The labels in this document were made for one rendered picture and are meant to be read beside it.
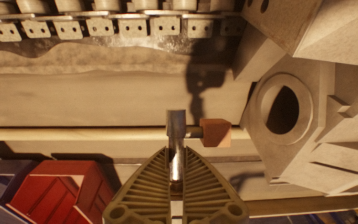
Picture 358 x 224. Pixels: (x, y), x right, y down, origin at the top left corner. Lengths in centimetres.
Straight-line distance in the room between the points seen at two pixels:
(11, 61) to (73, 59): 15
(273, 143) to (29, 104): 58
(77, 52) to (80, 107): 14
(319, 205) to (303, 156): 77
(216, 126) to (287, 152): 13
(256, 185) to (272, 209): 17
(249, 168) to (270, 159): 30
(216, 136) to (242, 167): 42
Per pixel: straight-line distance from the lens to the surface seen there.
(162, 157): 16
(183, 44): 31
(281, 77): 27
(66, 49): 39
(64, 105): 45
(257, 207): 85
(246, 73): 29
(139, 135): 37
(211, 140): 17
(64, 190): 72
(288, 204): 94
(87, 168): 50
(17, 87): 50
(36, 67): 43
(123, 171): 57
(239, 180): 66
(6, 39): 45
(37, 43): 43
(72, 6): 31
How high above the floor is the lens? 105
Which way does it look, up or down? 58 degrees down
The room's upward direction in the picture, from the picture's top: 177 degrees clockwise
